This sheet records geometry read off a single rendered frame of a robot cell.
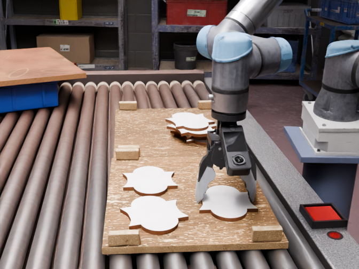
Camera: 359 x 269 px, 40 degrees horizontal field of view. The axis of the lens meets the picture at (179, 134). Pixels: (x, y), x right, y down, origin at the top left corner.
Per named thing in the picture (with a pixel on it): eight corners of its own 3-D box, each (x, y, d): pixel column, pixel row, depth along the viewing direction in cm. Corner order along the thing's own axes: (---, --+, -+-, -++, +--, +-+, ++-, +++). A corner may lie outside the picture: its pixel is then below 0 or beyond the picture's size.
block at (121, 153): (139, 157, 129) (139, 147, 128) (139, 160, 127) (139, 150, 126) (115, 157, 128) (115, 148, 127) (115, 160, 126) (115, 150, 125)
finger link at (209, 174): (195, 193, 110) (216, 159, 108) (198, 206, 105) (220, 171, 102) (183, 188, 110) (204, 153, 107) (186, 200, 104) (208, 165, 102)
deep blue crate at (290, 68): (290, 65, 594) (294, 33, 581) (295, 73, 556) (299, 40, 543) (248, 63, 597) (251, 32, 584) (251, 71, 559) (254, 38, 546)
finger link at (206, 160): (209, 184, 105) (230, 151, 103) (211, 188, 104) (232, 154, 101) (190, 175, 104) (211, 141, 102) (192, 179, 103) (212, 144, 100)
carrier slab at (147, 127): (217, 111, 171) (217, 107, 170) (244, 159, 133) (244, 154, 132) (115, 113, 167) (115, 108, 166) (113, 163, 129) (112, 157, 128)
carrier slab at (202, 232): (243, 160, 132) (244, 155, 131) (288, 248, 94) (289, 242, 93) (111, 163, 129) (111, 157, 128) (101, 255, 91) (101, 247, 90)
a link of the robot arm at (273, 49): (258, 30, 110) (223, 34, 104) (298, 39, 103) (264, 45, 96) (254, 64, 113) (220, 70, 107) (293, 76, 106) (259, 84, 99)
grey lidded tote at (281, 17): (298, 23, 574) (300, 2, 565) (309, 28, 540) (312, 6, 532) (256, 23, 568) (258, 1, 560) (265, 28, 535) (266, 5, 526)
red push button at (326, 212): (329, 211, 108) (330, 205, 108) (341, 225, 103) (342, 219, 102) (303, 212, 108) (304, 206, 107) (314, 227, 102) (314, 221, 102)
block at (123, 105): (136, 108, 167) (136, 100, 166) (136, 110, 165) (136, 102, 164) (118, 109, 166) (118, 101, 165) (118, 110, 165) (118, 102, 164)
